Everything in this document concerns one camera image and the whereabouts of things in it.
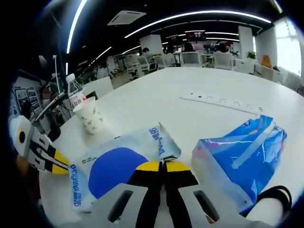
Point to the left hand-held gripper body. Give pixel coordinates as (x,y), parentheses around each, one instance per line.
(22,136)

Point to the ceiling air conditioner vent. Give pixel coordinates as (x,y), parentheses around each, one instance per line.
(126,17)

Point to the green potted plant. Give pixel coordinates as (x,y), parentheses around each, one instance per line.
(251,55)

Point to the white printed paper cup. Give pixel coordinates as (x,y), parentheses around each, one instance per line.
(89,118)

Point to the orange bag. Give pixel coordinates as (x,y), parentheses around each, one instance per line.
(266,61)

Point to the white power strip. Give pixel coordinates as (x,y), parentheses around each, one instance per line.
(225,101)

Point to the white-blue wipes packet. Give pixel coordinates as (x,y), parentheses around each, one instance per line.
(114,164)

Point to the blue tissue pack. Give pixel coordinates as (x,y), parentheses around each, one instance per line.
(237,161)

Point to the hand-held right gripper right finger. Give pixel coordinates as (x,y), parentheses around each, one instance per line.
(180,190)

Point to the clear plastic water bottle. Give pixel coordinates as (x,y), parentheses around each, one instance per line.
(72,88)

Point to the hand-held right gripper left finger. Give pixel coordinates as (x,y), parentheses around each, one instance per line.
(147,190)

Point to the window with white blinds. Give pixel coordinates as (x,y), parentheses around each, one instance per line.
(288,47)

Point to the group of white office chairs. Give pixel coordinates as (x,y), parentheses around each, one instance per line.
(190,59)

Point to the wall screen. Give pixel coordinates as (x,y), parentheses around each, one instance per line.
(196,35)

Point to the long curved ceiling light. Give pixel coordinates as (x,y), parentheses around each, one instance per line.
(74,23)
(202,13)

